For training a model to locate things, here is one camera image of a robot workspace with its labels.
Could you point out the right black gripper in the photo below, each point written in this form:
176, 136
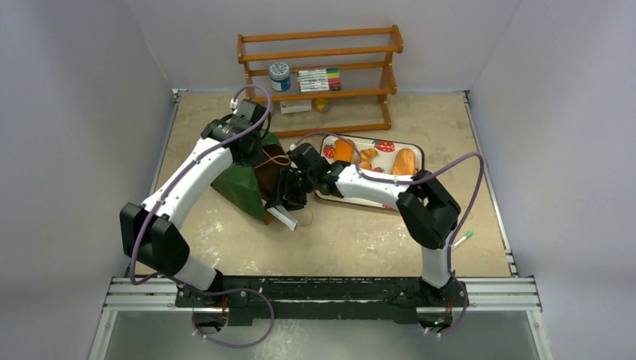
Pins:
290, 187

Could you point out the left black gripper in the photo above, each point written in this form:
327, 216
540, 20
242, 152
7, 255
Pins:
254, 160

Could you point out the orange fake bread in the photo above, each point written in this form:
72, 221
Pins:
343, 150

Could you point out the metal tongs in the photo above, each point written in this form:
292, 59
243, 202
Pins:
280, 213

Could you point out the fake croissant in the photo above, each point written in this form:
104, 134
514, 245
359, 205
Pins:
367, 155

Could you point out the green brown paper bag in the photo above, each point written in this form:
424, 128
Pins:
247, 187

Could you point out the strawberry print white tray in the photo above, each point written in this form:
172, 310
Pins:
382, 163

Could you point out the fake baguette loaf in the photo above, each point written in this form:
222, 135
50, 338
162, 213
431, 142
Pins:
404, 163

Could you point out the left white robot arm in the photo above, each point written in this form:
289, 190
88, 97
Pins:
150, 231

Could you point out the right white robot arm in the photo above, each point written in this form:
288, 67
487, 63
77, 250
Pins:
429, 212

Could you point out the white small box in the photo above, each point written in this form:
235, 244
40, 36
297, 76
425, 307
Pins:
295, 106

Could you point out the blue white jar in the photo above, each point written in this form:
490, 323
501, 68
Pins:
279, 74

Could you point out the yellow small cube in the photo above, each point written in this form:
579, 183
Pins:
322, 105

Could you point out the wooden shelf rack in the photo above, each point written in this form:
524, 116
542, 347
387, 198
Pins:
256, 64

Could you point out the coloured marker set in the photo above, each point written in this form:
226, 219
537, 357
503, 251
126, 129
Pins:
319, 80

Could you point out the green tipped white pen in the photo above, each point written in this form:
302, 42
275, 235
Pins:
462, 239

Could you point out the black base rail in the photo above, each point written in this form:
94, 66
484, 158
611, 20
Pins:
402, 300

